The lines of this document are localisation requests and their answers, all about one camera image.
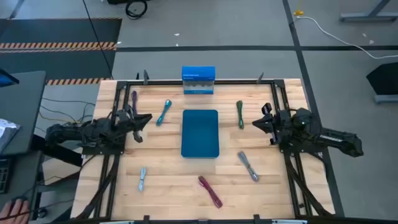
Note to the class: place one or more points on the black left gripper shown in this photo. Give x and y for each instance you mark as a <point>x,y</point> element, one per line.
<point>127,119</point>

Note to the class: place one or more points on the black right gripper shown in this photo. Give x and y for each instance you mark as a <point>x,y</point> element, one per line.
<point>278,126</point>

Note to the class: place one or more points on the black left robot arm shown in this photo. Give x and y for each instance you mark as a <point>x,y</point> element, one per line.
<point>77,132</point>

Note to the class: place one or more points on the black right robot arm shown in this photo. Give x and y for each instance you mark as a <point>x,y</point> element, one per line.
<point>326,138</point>

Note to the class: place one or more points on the black table clamp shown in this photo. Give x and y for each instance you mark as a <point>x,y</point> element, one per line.
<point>260,77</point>
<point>145,77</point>

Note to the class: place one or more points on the blue plastic bin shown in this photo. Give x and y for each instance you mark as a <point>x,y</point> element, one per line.
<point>200,133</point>

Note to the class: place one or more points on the blue PlayStation controller box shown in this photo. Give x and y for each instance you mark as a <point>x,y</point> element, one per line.
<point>198,74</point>

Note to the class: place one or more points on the yellow floor plug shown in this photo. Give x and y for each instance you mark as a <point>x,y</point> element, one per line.
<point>298,12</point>

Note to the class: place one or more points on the grey side desk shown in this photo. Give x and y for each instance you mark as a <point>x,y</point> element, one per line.
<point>23,109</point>

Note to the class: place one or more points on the black hazard-striped floor mat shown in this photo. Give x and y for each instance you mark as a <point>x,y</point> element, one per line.
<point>62,31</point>

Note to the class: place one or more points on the grey metal table leg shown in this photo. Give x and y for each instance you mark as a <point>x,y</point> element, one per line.
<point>367,17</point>

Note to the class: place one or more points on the black keyboard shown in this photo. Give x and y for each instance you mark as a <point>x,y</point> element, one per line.
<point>3,175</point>

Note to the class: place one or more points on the person's hand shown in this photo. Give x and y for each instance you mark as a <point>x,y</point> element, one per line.
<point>14,213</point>

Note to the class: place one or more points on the black aluminium table frame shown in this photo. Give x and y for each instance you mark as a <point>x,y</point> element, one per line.
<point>236,82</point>

